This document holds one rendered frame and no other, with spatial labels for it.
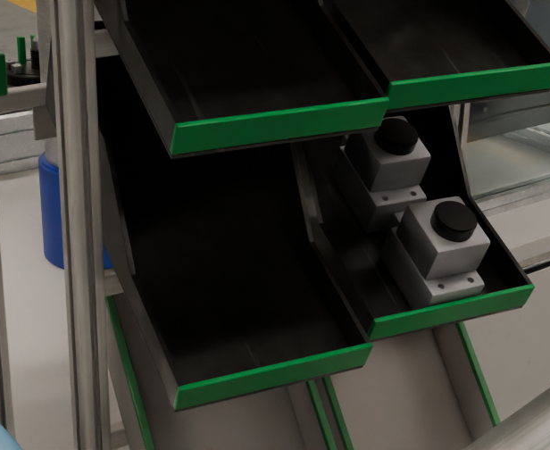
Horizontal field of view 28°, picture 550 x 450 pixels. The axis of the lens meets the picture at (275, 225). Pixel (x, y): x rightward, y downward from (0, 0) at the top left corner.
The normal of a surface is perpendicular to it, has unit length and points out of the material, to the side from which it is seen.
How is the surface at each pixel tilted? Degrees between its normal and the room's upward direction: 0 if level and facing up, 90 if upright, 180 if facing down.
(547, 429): 42
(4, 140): 90
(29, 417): 0
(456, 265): 115
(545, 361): 90
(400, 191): 25
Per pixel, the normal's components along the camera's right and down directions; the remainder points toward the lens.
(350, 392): 0.33, -0.39
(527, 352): 0.59, 0.33
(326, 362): 0.39, 0.72
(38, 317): 0.03, -0.92
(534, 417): -0.63, -0.71
